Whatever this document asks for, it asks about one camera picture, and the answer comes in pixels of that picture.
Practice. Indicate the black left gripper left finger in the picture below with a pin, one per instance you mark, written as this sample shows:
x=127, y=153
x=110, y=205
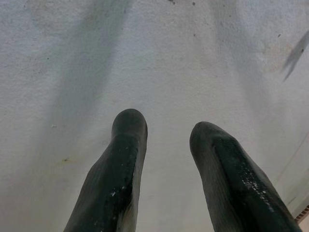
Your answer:
x=116, y=169

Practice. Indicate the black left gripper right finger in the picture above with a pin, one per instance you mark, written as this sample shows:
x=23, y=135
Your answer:
x=236, y=181

